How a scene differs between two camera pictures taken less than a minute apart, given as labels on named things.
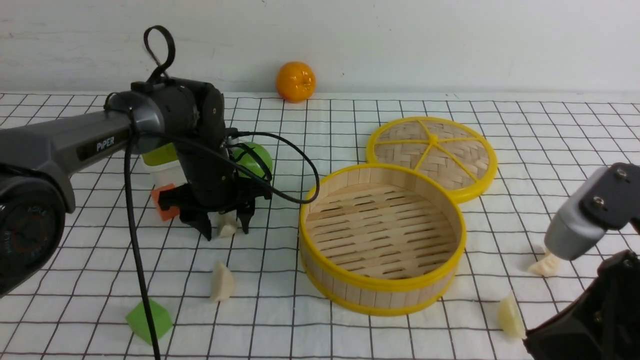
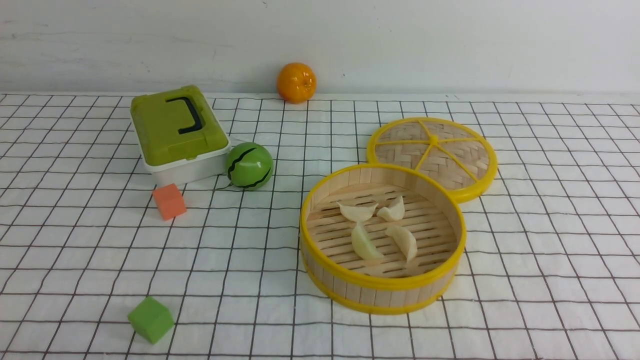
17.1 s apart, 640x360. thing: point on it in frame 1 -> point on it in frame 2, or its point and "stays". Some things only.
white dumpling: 511,321 -> 405,240
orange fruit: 296,82 stays
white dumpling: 548,265 -> 395,212
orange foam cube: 173,211 stays
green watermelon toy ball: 246,159 stays
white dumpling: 223,282 -> 362,246
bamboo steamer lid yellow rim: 449,152 stays
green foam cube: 137,320 stays
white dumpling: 228,231 -> 358,214
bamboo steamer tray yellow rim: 381,239 stays
